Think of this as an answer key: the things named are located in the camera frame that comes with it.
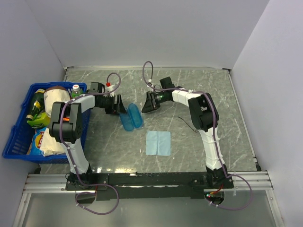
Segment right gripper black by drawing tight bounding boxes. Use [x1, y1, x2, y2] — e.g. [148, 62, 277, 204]
[141, 92, 167, 114]

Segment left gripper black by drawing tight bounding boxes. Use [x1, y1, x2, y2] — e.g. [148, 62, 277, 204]
[97, 95, 127, 115]

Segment blue translucent glasses case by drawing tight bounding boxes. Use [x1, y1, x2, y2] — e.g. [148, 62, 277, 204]
[119, 103, 143, 132]

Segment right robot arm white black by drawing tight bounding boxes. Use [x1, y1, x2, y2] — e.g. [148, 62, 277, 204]
[142, 77, 228, 188]

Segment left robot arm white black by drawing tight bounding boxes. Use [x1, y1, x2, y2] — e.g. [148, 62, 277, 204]
[49, 82, 126, 190]

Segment black thin sunglasses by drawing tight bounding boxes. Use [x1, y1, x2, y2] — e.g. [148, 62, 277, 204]
[178, 115, 200, 133]

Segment light blue cleaning cloth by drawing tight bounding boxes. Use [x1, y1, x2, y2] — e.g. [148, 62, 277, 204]
[145, 131, 171, 156]

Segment green bottle white cap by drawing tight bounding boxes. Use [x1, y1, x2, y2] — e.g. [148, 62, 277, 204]
[71, 84, 83, 99]

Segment brown white paper bag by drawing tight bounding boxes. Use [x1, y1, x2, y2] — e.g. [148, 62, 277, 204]
[44, 86, 71, 117]

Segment dark green glass bottle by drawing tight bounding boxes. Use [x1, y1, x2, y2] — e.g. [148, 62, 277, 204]
[26, 88, 45, 121]

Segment lime green snack pack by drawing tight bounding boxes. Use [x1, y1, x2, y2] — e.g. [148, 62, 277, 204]
[27, 112, 50, 129]

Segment blue yellow chips bag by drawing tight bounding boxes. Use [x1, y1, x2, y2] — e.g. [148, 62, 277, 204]
[27, 127, 47, 156]

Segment blue plastic basket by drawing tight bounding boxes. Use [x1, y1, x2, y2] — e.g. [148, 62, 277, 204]
[2, 82, 91, 164]

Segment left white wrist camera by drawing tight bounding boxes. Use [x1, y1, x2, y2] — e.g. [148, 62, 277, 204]
[105, 82, 118, 97]

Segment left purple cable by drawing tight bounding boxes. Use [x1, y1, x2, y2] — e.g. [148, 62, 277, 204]
[58, 72, 121, 215]

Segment purple cable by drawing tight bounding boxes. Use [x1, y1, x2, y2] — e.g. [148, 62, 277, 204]
[142, 61, 253, 211]
[58, 72, 121, 215]

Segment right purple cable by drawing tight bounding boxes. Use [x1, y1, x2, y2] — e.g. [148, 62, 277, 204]
[142, 61, 253, 211]

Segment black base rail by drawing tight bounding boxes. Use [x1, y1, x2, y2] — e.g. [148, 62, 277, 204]
[65, 172, 234, 201]

